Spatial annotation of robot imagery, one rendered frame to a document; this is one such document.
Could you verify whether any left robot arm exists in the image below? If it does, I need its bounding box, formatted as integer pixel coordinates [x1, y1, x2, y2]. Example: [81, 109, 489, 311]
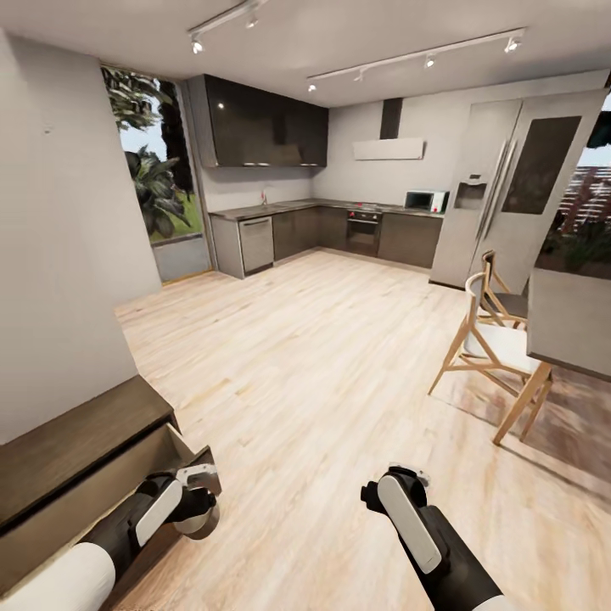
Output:
[0, 464, 217, 611]

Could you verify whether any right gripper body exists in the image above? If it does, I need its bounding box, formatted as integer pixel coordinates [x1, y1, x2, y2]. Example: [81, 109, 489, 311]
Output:
[366, 481, 386, 514]

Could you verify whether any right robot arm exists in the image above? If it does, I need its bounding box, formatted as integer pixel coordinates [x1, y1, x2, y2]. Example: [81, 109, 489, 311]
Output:
[361, 461, 516, 611]

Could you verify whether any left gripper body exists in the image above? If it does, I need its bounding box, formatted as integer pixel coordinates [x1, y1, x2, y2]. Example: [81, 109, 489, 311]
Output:
[171, 487, 213, 522]

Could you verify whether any pillar candle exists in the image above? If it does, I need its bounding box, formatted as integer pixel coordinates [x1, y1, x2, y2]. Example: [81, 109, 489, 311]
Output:
[173, 504, 220, 541]

